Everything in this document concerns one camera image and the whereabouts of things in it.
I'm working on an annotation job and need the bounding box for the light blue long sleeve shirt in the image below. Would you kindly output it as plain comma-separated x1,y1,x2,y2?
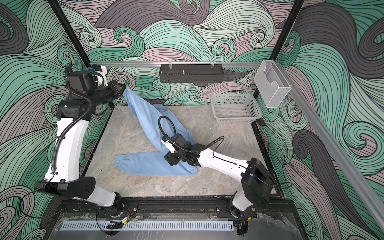
115,89,198,177

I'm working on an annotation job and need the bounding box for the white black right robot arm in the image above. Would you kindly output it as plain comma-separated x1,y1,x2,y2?
162,134,275,217

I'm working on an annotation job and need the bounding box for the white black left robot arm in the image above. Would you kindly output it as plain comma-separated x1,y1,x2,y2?
35,65,126,214

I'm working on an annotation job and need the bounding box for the white plastic mesh basket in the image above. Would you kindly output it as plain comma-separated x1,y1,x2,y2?
211,93,263,124

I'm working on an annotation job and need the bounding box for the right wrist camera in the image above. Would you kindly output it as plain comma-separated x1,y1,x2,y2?
161,140,176,154

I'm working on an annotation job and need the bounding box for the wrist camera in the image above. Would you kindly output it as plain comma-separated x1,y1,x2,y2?
161,140,176,154
88,64,108,87

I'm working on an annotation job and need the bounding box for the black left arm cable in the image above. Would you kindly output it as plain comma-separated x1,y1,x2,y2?
17,64,104,220

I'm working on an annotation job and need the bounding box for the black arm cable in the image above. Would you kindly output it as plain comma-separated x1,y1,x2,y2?
158,115,225,154
17,64,104,220

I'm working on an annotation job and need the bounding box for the black frame post left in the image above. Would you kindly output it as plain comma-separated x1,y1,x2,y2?
48,0,91,70

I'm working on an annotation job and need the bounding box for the black frame post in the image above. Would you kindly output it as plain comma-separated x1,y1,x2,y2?
48,0,91,70
253,0,306,98

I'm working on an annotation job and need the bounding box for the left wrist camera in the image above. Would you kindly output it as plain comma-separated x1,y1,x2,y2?
88,64,108,87

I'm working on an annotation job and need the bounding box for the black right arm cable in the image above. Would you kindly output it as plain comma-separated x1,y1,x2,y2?
158,115,225,154

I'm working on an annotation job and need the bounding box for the black perforated wall tray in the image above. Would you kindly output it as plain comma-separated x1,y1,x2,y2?
159,65,224,85

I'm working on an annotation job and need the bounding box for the aluminium wall rail back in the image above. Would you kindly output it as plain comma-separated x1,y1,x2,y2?
90,61,261,69

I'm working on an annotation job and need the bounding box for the aluminium wall rail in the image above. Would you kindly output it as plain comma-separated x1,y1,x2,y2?
276,63,384,230
90,61,261,69

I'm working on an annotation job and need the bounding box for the white slotted cable duct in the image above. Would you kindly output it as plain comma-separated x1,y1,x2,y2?
59,220,235,232

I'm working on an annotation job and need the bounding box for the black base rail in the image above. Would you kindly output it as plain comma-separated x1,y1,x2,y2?
59,195,299,220

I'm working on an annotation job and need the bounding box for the black frame post right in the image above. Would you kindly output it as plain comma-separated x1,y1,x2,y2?
253,0,306,98

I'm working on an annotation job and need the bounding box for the aluminium wall rail right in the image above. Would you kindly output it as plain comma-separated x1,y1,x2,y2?
276,63,384,230

